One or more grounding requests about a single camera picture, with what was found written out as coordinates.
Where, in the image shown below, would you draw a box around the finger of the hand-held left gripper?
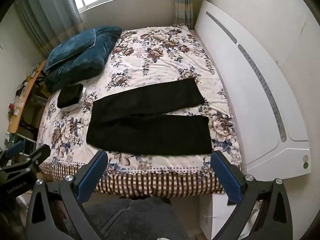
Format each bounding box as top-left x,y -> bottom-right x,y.
0,141 -> 27,161
5,144 -> 52,174

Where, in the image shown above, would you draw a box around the small folded black cloth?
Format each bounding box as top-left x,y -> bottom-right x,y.
57,84 -> 84,109

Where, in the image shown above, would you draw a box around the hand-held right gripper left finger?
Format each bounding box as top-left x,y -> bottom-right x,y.
25,150 -> 109,240

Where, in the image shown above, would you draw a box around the teal folded plush blanket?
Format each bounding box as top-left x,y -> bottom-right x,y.
44,26 -> 123,93

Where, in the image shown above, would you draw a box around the floral quilt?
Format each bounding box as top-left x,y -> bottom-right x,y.
35,24 -> 242,195

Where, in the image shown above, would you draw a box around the white metal rack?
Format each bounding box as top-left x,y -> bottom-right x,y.
5,132 -> 38,155

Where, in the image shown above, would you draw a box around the white bed frame box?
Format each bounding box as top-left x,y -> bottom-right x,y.
199,194 -> 240,240

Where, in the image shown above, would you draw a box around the wooden desk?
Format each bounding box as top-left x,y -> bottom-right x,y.
7,60 -> 48,133

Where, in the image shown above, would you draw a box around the tied patterned curtain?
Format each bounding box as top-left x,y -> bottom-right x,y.
174,0 -> 194,30

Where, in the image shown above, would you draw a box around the grey fleece garment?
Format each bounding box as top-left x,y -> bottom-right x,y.
75,196 -> 190,240

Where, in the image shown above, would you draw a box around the white headboard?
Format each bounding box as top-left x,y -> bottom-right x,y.
194,0 -> 312,180

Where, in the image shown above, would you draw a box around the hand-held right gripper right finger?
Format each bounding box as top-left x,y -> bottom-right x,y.
210,151 -> 294,240

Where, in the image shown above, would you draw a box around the blue-grey curtain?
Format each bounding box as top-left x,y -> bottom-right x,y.
15,0 -> 84,58

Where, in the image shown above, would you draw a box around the black pants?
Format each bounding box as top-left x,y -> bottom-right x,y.
86,78 -> 212,155

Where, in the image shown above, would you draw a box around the teal plush pillow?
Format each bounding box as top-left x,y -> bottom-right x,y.
45,29 -> 97,72

